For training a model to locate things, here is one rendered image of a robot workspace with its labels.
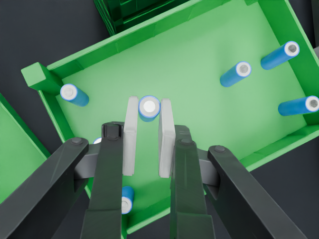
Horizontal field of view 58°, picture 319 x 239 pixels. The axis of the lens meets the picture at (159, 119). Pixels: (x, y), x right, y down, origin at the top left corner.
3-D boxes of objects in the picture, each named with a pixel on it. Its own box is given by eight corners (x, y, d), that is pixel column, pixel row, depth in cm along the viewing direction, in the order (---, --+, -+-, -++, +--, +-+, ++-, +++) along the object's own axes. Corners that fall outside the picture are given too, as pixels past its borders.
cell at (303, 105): (281, 118, 38) (310, 114, 31) (275, 105, 38) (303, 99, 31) (293, 112, 38) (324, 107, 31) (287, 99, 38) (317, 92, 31)
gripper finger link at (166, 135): (163, 133, 16) (175, 134, 16) (161, 97, 23) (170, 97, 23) (158, 178, 17) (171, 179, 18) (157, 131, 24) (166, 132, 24)
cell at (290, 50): (264, 72, 38) (289, 59, 31) (258, 59, 38) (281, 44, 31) (276, 66, 38) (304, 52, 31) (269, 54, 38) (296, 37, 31)
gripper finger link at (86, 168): (120, 181, 16) (63, 179, 15) (126, 141, 20) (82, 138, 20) (121, 157, 15) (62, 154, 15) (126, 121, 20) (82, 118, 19)
